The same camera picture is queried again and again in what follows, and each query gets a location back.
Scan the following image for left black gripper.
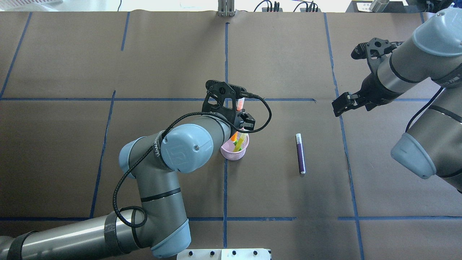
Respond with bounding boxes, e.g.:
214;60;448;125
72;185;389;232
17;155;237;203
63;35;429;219
201;80;256;131

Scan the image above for yellow highlighter pen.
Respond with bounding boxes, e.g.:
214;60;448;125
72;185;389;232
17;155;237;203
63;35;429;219
233;133;248;152

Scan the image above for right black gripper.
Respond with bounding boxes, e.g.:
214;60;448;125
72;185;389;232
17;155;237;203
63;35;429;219
332;38;403;117

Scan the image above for white plastic basket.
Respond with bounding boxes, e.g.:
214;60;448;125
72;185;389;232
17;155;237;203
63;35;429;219
2;0;64;8

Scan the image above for orange highlighter pen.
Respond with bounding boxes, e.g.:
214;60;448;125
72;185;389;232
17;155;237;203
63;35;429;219
231;97;245;143

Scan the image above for purple marker pen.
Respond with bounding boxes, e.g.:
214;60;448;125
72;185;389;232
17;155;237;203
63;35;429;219
295;133;306;175

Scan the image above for aluminium frame post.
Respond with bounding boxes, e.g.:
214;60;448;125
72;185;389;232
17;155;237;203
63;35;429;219
217;0;235;17

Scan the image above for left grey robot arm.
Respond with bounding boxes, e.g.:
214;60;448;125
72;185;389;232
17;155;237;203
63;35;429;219
1;80;272;260

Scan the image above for pink mesh pen holder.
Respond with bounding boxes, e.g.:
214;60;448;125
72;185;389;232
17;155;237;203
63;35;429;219
221;132;249;161

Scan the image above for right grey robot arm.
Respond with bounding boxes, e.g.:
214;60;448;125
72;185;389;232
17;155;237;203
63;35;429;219
332;7;462;193

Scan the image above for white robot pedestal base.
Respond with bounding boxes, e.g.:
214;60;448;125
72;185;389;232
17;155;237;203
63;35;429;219
176;248;272;260

